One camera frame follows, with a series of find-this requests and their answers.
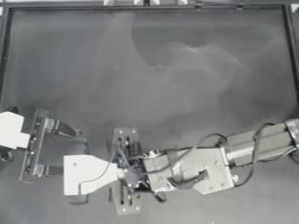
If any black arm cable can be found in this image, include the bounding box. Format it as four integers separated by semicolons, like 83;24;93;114
164;122;299;190

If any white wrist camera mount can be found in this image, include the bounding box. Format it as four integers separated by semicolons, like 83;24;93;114
63;154;120;197
0;110;32;151

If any black table frame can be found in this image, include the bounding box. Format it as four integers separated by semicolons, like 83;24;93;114
0;0;299;117

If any thin black camera cable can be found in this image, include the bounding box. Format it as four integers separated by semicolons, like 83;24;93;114
77;145;120;196

